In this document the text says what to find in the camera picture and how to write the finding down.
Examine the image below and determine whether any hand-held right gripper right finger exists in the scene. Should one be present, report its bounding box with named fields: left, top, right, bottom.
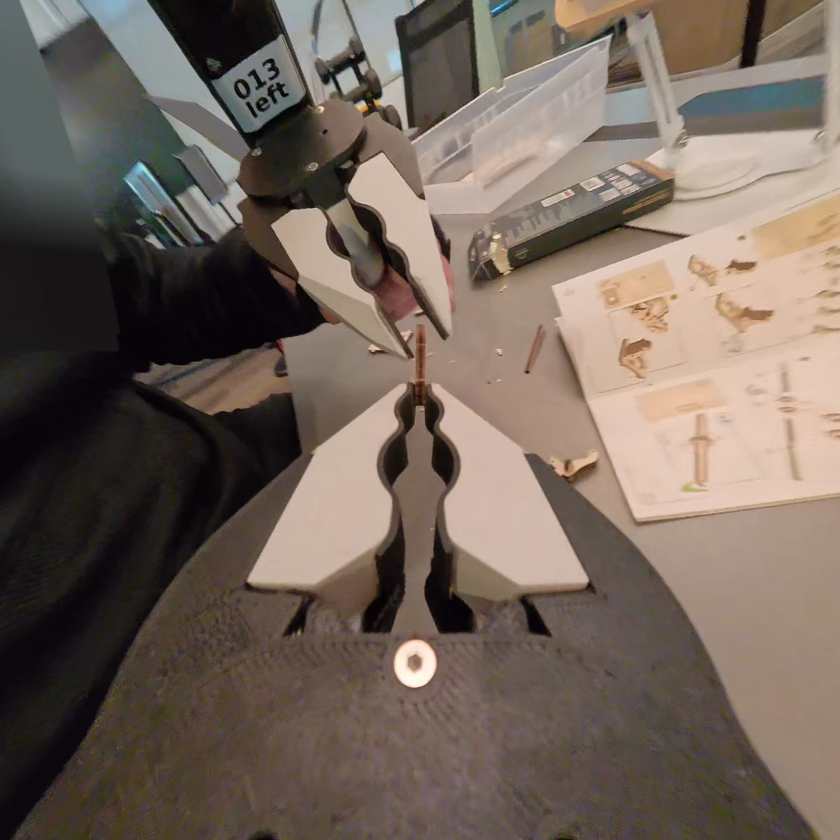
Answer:
left=421, top=382, right=590, bottom=630

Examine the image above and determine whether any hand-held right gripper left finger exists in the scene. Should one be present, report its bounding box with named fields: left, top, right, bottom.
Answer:
left=246, top=382, right=413, bottom=627

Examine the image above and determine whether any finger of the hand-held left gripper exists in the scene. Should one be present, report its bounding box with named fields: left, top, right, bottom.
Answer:
left=269, top=207, right=416, bottom=361
left=344, top=151, right=456, bottom=341

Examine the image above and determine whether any small notched wooden model part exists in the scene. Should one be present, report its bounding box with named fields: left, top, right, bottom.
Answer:
left=412, top=325, right=429, bottom=409

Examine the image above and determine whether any person's left forearm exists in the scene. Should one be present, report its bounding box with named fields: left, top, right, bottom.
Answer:
left=98, top=226, right=332, bottom=375

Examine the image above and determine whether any person's left hand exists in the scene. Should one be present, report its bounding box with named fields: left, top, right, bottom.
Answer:
left=374, top=262, right=424, bottom=322

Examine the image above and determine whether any small curved wooden piece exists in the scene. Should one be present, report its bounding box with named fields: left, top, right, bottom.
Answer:
left=549, top=449, right=599, bottom=483

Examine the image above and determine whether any black cardboard box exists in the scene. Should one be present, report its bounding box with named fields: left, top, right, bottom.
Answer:
left=467, top=161, right=677, bottom=283

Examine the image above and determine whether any clear plastic organizer box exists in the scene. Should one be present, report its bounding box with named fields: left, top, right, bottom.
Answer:
left=410, top=33, right=614, bottom=198

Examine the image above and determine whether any person's black clothing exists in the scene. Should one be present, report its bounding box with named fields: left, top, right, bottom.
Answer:
left=0, top=341, right=303, bottom=840

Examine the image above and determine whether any instruction booklet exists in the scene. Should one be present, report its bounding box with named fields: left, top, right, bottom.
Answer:
left=551, top=193, right=840, bottom=524

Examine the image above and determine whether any white desk stand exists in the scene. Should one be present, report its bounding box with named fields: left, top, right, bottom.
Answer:
left=626, top=10, right=840, bottom=201

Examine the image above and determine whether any blue desk mat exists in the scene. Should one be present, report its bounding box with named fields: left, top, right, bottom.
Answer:
left=682, top=75, right=829, bottom=137

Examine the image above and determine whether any black clamp mount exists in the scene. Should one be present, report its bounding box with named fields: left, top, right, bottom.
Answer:
left=314, top=38, right=403, bottom=132

